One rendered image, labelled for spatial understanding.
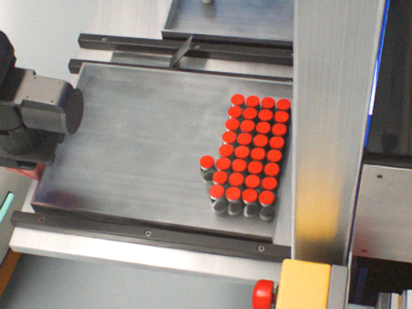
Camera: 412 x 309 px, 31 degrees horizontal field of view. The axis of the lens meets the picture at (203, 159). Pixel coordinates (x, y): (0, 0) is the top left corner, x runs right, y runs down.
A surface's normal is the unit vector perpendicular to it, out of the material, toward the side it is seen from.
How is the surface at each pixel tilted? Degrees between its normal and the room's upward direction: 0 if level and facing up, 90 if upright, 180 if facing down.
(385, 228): 90
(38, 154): 0
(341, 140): 90
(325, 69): 90
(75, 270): 0
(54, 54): 0
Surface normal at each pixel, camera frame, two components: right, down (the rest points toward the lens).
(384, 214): -0.19, 0.83
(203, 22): -0.09, -0.55
